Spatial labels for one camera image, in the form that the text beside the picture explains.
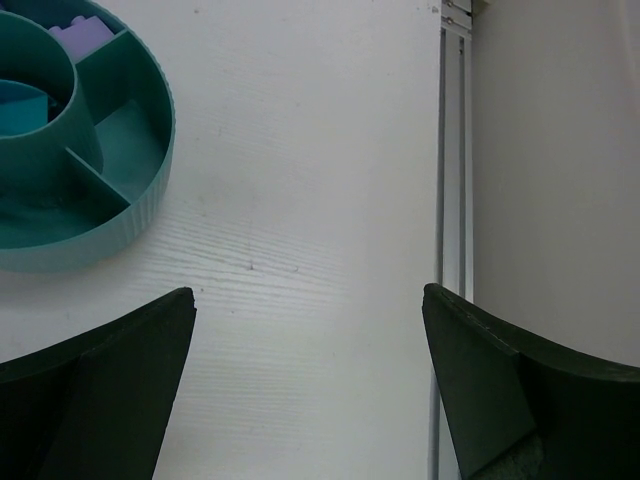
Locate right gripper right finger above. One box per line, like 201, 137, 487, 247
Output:
422, 283, 639, 479

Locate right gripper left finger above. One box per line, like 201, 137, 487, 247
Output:
1, 287, 196, 479

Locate teal oval decorated lego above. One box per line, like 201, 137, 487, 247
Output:
1, 79, 59, 137

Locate light purple small lego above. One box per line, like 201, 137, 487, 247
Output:
47, 15, 126, 63

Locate teal round divided container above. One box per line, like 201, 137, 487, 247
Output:
1, 1, 176, 273

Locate aluminium rail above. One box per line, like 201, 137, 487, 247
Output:
428, 0, 475, 480

